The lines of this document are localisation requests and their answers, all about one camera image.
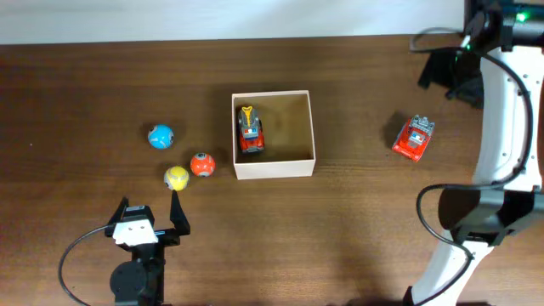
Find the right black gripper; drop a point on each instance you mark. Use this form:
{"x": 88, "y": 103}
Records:
{"x": 433, "y": 72}

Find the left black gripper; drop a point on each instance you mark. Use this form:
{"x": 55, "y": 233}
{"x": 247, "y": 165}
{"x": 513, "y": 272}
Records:
{"x": 172, "y": 237}

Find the red truck with yellow crane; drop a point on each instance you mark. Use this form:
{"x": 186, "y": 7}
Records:
{"x": 251, "y": 136}

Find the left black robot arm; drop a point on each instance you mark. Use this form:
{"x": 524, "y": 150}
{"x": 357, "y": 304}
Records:
{"x": 140, "y": 281}

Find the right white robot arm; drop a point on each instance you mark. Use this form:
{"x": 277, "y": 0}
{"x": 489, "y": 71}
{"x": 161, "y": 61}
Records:
{"x": 499, "y": 67}

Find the yellow toy ball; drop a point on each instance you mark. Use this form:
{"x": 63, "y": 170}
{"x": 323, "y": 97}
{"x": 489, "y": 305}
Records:
{"x": 176, "y": 178}

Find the orange-red toy ball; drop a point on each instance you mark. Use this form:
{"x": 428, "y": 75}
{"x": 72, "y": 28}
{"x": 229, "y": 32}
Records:
{"x": 202, "y": 164}

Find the blue toy ball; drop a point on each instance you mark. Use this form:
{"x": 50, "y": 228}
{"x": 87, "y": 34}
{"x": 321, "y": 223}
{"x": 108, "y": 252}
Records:
{"x": 161, "y": 137}

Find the red toy fire truck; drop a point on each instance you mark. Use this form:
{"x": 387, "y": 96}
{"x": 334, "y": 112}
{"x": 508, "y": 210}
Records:
{"x": 413, "y": 139}

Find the pink cardboard box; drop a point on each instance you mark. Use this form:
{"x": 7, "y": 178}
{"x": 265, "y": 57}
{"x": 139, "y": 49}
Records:
{"x": 289, "y": 140}

